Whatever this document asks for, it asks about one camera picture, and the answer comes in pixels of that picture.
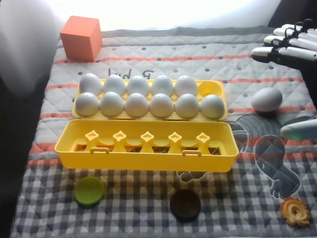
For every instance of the white toy egg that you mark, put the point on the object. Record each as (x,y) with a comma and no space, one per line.
(137,106)
(162,84)
(114,84)
(267,99)
(187,106)
(185,85)
(89,83)
(162,106)
(212,106)
(87,105)
(112,105)
(138,84)

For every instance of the yellow egg carton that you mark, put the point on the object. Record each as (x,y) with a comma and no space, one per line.
(148,161)

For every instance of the green round disc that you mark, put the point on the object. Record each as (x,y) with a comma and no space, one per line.
(89,192)

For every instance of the orange cube block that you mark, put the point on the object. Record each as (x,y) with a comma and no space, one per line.
(79,42)

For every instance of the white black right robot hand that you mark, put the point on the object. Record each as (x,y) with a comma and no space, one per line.
(292,52)

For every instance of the grey quilt with bear print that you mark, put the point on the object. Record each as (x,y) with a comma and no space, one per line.
(148,218)

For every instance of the dark brown round disc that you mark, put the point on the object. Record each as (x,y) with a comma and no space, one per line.
(185,204)

